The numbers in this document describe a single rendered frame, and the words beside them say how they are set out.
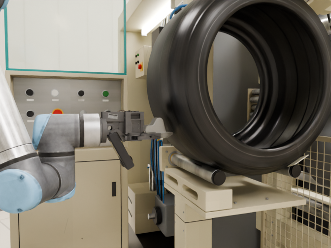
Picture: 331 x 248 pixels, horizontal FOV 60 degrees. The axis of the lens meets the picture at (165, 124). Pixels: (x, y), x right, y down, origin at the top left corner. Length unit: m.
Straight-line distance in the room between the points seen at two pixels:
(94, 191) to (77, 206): 0.11
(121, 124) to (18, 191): 0.32
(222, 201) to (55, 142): 0.49
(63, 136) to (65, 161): 0.06
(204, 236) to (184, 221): 0.12
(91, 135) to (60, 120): 0.08
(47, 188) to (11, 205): 0.07
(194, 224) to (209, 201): 0.45
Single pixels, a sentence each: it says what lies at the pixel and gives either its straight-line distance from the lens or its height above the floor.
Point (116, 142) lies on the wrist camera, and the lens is 0.80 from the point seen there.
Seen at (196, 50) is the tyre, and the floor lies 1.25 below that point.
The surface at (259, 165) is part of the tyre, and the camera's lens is 0.88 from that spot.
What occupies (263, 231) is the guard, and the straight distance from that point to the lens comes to 1.52.
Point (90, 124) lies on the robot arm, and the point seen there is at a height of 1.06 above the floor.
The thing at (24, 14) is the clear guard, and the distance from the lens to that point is 1.54.
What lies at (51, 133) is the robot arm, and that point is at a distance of 0.76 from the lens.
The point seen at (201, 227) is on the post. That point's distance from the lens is 1.32.
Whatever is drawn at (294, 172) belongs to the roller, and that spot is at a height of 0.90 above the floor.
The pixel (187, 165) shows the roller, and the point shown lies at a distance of 0.99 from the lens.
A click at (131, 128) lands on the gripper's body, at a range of 0.80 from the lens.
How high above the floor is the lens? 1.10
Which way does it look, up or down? 3 degrees down
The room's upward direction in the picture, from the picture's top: straight up
